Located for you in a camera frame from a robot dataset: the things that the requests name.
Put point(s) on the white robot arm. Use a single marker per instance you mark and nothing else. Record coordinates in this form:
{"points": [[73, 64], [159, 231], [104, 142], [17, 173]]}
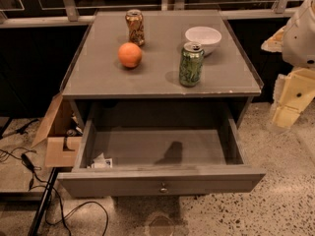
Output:
{"points": [[296, 42]]}

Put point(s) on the metal drawer knob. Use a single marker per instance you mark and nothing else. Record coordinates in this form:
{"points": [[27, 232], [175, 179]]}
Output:
{"points": [[163, 189]]}

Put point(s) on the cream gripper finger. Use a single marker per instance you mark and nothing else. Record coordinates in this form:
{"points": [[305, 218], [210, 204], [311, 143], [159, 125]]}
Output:
{"points": [[292, 94], [275, 42]]}

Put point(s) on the black stand leg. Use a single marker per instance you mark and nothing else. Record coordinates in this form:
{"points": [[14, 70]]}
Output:
{"points": [[47, 186]]}

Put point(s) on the gold brown soda can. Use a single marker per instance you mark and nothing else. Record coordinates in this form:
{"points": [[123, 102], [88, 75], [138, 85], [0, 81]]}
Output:
{"points": [[135, 24]]}

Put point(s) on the cardboard box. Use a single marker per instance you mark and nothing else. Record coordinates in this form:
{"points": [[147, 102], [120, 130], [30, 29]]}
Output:
{"points": [[54, 129]]}

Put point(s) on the grey cabinet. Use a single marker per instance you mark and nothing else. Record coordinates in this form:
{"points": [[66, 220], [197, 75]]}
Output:
{"points": [[97, 73]]}

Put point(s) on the open grey top drawer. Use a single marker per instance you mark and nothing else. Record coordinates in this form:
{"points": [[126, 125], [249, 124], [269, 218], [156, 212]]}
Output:
{"points": [[192, 148]]}

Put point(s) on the white paper packet in drawer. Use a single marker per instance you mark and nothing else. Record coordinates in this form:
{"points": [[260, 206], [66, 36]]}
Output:
{"points": [[102, 161]]}

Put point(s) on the orange fruit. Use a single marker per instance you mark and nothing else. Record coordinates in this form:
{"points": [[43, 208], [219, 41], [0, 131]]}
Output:
{"points": [[129, 55]]}

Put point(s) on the metal window railing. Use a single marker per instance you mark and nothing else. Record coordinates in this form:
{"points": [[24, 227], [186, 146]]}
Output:
{"points": [[36, 13]]}

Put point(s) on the green soda can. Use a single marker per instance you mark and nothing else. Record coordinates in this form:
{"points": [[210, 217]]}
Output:
{"points": [[191, 63]]}

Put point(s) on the white bowl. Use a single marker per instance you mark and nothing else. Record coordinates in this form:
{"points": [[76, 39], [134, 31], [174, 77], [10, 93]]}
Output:
{"points": [[208, 37]]}

